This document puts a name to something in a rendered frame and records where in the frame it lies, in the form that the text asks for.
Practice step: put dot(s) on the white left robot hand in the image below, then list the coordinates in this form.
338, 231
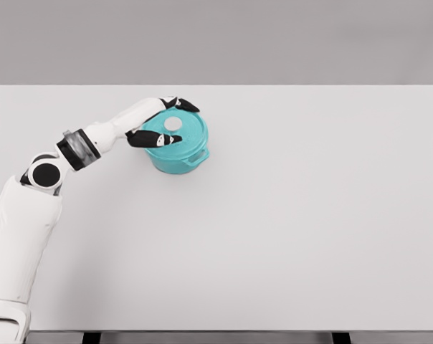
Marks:
145, 109

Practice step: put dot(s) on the teal pot lid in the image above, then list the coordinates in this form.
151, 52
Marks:
188, 129

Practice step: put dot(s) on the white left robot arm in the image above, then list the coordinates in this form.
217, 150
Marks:
26, 218

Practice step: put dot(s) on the teal pot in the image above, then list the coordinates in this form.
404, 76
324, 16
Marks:
180, 161

